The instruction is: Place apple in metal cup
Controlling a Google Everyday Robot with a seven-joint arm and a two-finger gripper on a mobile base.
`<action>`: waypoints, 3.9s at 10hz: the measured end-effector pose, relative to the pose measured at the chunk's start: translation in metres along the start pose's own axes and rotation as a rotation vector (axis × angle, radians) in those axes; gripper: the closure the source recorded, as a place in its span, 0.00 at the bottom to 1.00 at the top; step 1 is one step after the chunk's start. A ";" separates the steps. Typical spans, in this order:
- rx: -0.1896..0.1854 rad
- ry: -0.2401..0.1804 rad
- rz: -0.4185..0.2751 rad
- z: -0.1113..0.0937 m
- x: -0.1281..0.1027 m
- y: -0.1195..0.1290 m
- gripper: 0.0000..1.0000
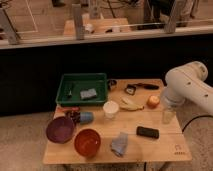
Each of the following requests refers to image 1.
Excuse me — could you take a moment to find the red yellow apple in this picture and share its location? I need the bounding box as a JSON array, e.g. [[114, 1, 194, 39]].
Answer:
[[147, 95, 160, 108]]

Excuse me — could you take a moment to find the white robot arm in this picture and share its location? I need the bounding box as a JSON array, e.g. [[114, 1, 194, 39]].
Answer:
[[160, 61, 213, 124]]

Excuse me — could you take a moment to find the white paper cup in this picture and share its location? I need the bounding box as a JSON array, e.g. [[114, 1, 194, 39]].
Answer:
[[103, 101, 119, 119]]

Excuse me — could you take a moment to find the small metal cup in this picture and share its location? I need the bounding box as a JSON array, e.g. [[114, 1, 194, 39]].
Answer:
[[107, 79, 117, 90]]

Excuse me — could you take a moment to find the blue plastic cup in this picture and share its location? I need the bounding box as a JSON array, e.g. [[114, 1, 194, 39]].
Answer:
[[80, 112, 94, 124]]

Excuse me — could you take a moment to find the black rectangular remote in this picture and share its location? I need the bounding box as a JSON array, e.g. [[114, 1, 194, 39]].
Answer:
[[136, 126, 159, 139]]

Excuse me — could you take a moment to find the yellow banana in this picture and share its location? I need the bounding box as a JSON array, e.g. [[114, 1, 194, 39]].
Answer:
[[120, 97, 144, 111]]

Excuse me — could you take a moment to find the blue crumpled cloth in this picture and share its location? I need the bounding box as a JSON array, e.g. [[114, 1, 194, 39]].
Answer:
[[110, 132, 128, 157]]

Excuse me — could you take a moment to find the grey blue sponge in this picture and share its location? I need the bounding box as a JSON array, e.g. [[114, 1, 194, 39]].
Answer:
[[80, 88, 97, 100]]

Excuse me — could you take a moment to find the orange bowl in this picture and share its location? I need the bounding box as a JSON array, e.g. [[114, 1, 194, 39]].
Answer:
[[74, 129, 101, 158]]

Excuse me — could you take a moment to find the green plastic tray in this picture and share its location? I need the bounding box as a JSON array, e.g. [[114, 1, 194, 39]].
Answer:
[[56, 73, 108, 107]]

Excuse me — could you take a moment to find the dark marker in tray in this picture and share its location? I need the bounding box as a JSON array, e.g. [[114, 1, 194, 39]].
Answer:
[[67, 83, 74, 98]]

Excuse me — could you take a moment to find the purple bowl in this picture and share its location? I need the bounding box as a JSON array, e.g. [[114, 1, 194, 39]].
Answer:
[[46, 116, 75, 144]]

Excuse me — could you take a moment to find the wooden table in background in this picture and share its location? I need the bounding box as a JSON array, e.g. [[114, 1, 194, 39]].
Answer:
[[63, 18, 131, 36]]

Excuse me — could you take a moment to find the black cable on floor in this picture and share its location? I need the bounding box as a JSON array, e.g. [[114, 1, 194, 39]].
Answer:
[[181, 114, 213, 133]]

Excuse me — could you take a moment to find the black handled peeler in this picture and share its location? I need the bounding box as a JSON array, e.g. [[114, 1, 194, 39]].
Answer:
[[124, 83, 159, 95]]

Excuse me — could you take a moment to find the orange handled tool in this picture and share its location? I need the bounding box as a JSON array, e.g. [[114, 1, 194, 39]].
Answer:
[[57, 106, 80, 113]]

